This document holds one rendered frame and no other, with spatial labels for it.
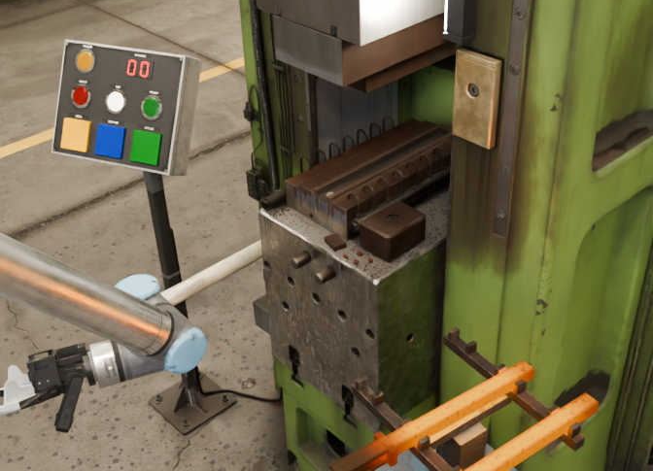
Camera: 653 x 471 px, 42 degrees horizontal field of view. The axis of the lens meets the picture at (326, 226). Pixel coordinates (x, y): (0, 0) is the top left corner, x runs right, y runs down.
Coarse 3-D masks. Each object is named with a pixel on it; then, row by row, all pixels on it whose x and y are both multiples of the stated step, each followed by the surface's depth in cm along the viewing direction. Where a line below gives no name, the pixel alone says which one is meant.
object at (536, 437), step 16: (576, 400) 138; (592, 400) 138; (560, 416) 135; (576, 416) 135; (528, 432) 133; (544, 432) 132; (560, 432) 134; (512, 448) 130; (528, 448) 130; (480, 464) 128; (496, 464) 128; (512, 464) 129
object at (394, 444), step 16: (512, 368) 144; (528, 368) 144; (480, 384) 142; (496, 384) 142; (512, 384) 142; (464, 400) 139; (480, 400) 139; (432, 416) 136; (448, 416) 136; (464, 416) 138; (400, 432) 134; (416, 432) 133; (432, 432) 135; (368, 448) 131; (384, 448) 131; (400, 448) 132; (336, 464) 128; (352, 464) 128; (368, 464) 131; (384, 464) 132
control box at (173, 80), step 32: (64, 64) 205; (96, 64) 202; (160, 64) 196; (192, 64) 197; (64, 96) 206; (96, 96) 203; (128, 96) 200; (160, 96) 197; (192, 96) 200; (96, 128) 203; (128, 128) 200; (160, 128) 197; (96, 160) 204; (128, 160) 200; (160, 160) 197
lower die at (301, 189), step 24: (408, 120) 210; (360, 144) 201; (384, 144) 199; (432, 144) 196; (312, 168) 193; (336, 168) 190; (384, 168) 188; (408, 168) 189; (432, 168) 191; (288, 192) 190; (312, 192) 183; (336, 192) 180; (360, 192) 181; (384, 192) 182; (336, 216) 179
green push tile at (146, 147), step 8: (136, 136) 198; (144, 136) 198; (152, 136) 197; (160, 136) 196; (136, 144) 199; (144, 144) 198; (152, 144) 197; (160, 144) 197; (136, 152) 199; (144, 152) 198; (152, 152) 197; (136, 160) 199; (144, 160) 198; (152, 160) 197
